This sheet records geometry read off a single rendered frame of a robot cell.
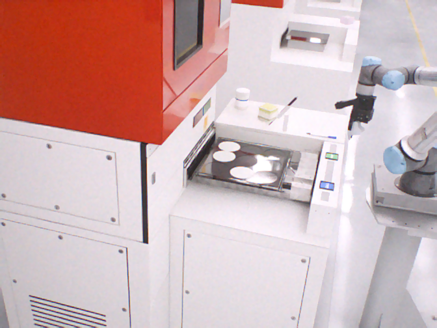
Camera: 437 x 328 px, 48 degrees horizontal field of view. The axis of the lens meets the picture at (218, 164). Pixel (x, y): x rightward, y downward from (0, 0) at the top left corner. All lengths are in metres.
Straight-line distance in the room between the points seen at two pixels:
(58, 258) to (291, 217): 0.93
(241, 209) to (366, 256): 1.42
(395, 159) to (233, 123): 0.79
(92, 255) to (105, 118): 0.59
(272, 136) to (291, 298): 0.77
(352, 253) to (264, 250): 1.39
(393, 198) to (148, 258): 1.03
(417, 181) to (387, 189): 0.12
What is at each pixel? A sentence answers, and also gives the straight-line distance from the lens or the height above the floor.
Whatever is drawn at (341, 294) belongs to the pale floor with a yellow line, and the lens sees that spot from 2.92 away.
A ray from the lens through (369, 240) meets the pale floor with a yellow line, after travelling 3.39.
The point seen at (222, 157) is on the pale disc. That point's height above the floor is 0.90.
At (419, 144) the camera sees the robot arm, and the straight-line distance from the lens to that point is 1.97.
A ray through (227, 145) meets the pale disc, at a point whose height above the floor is 0.90.
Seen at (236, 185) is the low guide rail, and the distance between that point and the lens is 2.10.
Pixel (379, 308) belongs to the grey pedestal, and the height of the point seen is 0.24.
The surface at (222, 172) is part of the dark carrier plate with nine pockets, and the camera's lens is 2.08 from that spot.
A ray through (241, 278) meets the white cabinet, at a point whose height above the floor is 0.58.
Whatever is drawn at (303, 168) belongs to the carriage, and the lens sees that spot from 2.22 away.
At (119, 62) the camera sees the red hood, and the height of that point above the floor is 1.48.
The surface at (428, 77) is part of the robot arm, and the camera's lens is 2.08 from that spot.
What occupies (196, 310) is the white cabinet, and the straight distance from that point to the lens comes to 2.22.
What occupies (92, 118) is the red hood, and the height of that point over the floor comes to 1.28.
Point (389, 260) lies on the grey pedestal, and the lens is 2.38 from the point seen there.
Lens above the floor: 1.93
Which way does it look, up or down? 29 degrees down
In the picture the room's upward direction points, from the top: 3 degrees clockwise
